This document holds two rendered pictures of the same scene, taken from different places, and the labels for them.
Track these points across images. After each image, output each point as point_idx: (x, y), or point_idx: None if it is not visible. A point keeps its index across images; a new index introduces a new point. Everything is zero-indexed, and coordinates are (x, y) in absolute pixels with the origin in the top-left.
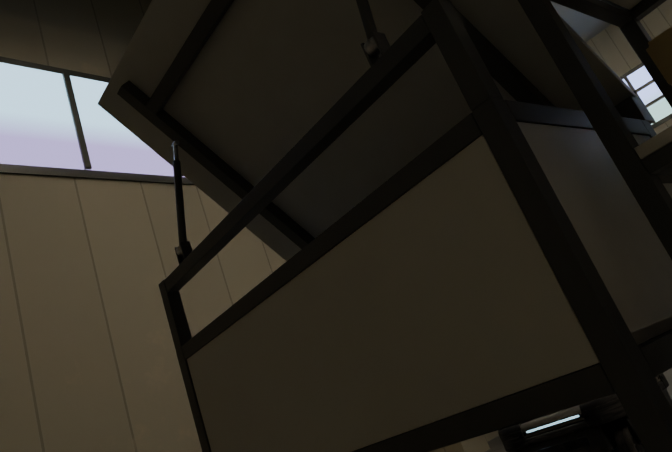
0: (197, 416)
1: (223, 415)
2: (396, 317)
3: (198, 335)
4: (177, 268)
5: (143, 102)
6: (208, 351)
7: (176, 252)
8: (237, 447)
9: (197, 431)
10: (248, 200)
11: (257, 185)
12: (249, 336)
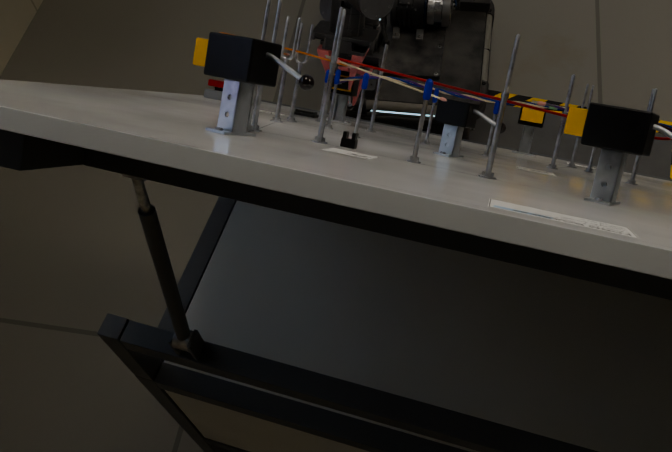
0: (174, 410)
1: (233, 429)
2: None
3: (207, 398)
4: (172, 357)
5: (76, 158)
6: (224, 408)
7: (173, 347)
8: (251, 443)
9: (169, 412)
10: (419, 430)
11: (453, 438)
12: (327, 443)
